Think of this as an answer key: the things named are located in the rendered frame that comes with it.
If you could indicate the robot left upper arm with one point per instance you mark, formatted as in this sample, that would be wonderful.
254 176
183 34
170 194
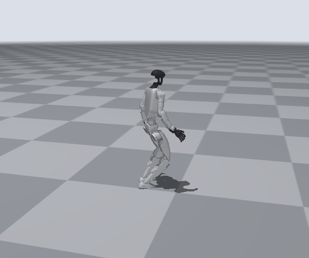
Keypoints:
143 101

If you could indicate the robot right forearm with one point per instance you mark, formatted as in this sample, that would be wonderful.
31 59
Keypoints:
166 121

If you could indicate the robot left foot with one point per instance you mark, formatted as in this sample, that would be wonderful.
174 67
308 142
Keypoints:
143 178

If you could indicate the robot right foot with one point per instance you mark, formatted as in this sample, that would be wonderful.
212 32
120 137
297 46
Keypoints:
149 185

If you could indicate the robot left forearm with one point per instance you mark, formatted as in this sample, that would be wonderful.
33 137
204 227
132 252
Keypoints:
144 117

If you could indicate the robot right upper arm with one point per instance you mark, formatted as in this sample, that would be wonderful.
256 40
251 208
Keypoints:
160 101

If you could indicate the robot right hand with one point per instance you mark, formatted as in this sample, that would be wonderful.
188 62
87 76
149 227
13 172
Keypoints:
179 134

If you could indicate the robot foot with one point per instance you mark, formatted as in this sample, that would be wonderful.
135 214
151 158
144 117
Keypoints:
149 185
143 178

